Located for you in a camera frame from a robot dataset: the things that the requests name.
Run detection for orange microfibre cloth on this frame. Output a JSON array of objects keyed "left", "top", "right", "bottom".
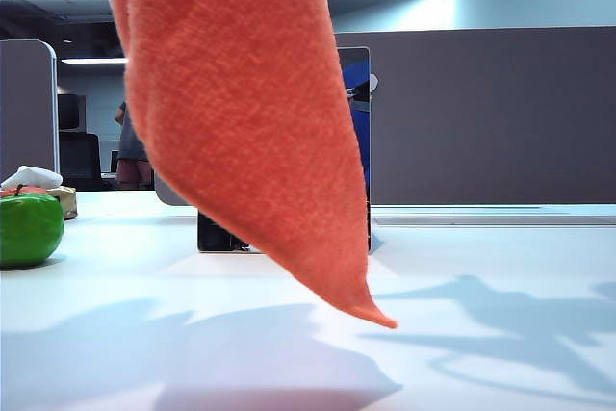
[{"left": 95, "top": 0, "right": 399, "bottom": 330}]

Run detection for desk cable tray lid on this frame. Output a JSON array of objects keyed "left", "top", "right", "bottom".
[{"left": 372, "top": 216, "right": 616, "bottom": 228}]

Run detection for long grey desk partition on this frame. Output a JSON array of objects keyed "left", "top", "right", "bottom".
[{"left": 154, "top": 25, "right": 616, "bottom": 208}]

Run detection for short grey desk partition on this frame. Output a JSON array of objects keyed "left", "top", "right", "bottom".
[{"left": 0, "top": 39, "right": 60, "bottom": 184}]

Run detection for background person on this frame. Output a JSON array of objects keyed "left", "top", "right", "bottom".
[{"left": 114, "top": 100, "right": 156, "bottom": 191}]

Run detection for black background monitor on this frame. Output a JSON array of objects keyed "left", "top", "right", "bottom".
[{"left": 56, "top": 92, "right": 87, "bottom": 132}]

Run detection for short ceiling light strip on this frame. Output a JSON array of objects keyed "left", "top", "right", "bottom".
[{"left": 60, "top": 57, "right": 130, "bottom": 65}]

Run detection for green apple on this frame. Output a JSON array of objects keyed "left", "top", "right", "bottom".
[{"left": 0, "top": 184, "right": 65, "bottom": 269}]

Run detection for silver framed rectangular mirror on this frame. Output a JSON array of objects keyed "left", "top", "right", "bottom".
[{"left": 196, "top": 46, "right": 372, "bottom": 254}]

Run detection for black office chair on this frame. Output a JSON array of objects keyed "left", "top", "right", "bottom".
[{"left": 58, "top": 131, "right": 103, "bottom": 191}]

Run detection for white tissue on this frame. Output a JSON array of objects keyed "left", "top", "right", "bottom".
[{"left": 0, "top": 165, "right": 64, "bottom": 190}]

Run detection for brown tissue box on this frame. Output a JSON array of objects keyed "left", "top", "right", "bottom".
[{"left": 2, "top": 183, "right": 78, "bottom": 221}]

